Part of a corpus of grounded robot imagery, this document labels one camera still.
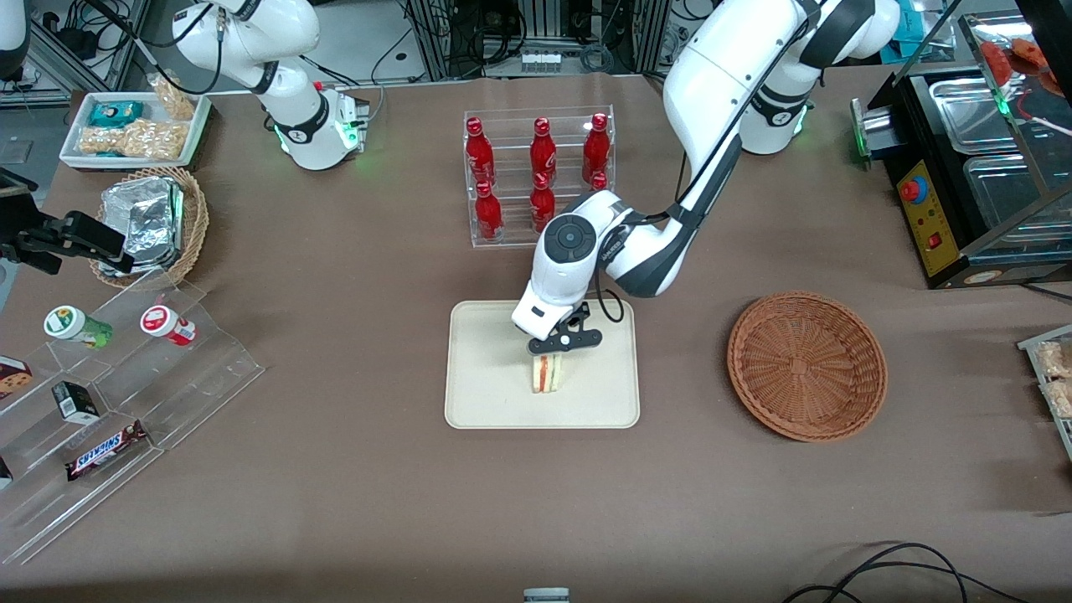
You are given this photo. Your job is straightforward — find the triangular sandwich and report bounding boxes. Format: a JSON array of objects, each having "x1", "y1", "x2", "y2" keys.
[{"x1": 528, "y1": 352, "x2": 565, "y2": 395}]

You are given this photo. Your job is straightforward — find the beige rectangular tray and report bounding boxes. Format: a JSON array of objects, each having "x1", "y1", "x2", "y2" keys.
[{"x1": 444, "y1": 299, "x2": 642, "y2": 430}]

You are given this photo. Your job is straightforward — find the white rectangular snack tray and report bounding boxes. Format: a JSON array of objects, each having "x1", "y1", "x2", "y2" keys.
[{"x1": 59, "y1": 90, "x2": 213, "y2": 171}]

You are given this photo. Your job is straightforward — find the tan wicker basket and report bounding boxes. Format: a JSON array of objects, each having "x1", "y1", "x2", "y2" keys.
[{"x1": 88, "y1": 166, "x2": 210, "y2": 290}]

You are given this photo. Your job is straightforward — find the round brown wicker basket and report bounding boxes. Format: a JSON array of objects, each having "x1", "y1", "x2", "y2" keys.
[{"x1": 727, "y1": 290, "x2": 889, "y2": 443}]

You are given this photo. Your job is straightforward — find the silver foil wrapped pack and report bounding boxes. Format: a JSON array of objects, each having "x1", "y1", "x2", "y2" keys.
[
  {"x1": 94, "y1": 247, "x2": 182, "y2": 279},
  {"x1": 100, "y1": 178, "x2": 185, "y2": 256}
]

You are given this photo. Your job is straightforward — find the clear acrylic bottle rack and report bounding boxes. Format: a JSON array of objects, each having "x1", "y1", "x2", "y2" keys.
[{"x1": 463, "y1": 105, "x2": 616, "y2": 249}]

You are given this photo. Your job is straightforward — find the green lid cup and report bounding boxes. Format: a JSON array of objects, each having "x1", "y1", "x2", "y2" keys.
[{"x1": 44, "y1": 306, "x2": 114, "y2": 350}]

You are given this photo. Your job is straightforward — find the large clear nut snack bag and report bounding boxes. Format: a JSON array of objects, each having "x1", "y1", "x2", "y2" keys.
[{"x1": 79, "y1": 119, "x2": 188, "y2": 161}]

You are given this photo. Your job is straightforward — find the red lid cup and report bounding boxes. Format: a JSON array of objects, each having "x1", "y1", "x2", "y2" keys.
[{"x1": 140, "y1": 305, "x2": 198, "y2": 347}]

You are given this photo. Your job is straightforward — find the teal snack packet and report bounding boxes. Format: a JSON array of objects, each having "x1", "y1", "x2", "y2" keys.
[{"x1": 88, "y1": 100, "x2": 145, "y2": 129}]

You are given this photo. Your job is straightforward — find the brown cookie box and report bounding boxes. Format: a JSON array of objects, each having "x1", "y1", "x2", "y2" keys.
[{"x1": 0, "y1": 356, "x2": 34, "y2": 401}]

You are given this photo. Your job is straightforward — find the small black carton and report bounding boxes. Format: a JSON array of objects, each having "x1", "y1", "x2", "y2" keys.
[{"x1": 52, "y1": 381, "x2": 101, "y2": 425}]

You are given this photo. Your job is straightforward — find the small clear nut snack bag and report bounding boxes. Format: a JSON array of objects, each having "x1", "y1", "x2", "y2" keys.
[{"x1": 148, "y1": 73, "x2": 198, "y2": 121}]

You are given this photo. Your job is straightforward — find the clear acrylic stepped shelf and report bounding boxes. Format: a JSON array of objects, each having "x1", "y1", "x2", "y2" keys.
[{"x1": 0, "y1": 268, "x2": 267, "y2": 566}]

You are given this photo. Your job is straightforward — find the Snickers chocolate bar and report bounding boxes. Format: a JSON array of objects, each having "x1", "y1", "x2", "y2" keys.
[{"x1": 65, "y1": 420, "x2": 150, "y2": 482}]

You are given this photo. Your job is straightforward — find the black food warmer appliance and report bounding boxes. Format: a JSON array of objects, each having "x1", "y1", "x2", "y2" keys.
[{"x1": 850, "y1": 13, "x2": 1072, "y2": 291}]

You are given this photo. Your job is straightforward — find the red food pieces in warmer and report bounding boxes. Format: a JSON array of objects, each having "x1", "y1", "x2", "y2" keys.
[{"x1": 980, "y1": 35, "x2": 1060, "y2": 95}]

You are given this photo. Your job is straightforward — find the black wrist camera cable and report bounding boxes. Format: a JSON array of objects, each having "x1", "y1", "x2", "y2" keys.
[{"x1": 585, "y1": 0, "x2": 826, "y2": 325}]

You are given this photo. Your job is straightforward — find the aluminium frame equipment rack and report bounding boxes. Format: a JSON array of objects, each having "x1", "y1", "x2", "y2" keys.
[{"x1": 402, "y1": 0, "x2": 671, "y2": 80}]

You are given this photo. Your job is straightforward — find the black floor cables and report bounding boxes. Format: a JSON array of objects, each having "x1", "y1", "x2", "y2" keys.
[{"x1": 783, "y1": 542, "x2": 1033, "y2": 603}]

